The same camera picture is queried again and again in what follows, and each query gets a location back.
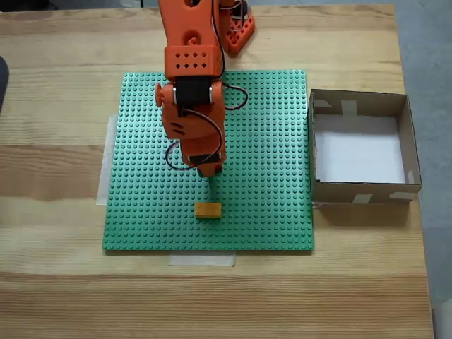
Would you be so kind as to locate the yellow lego block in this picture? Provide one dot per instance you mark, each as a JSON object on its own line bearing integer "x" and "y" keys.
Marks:
{"x": 208, "y": 210}

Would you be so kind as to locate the green lego baseplate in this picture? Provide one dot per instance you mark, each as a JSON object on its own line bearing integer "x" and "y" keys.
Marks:
{"x": 148, "y": 197}

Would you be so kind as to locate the open cardboard box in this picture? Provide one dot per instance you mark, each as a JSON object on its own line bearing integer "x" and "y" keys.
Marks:
{"x": 335, "y": 193}

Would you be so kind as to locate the masking tape strip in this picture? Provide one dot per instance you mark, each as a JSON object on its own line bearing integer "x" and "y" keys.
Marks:
{"x": 201, "y": 260}
{"x": 105, "y": 169}

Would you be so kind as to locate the small masking tape piece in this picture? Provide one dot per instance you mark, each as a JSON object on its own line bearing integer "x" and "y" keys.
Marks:
{"x": 316, "y": 205}

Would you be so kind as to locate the black rounded object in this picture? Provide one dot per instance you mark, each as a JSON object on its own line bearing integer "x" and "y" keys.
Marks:
{"x": 3, "y": 81}

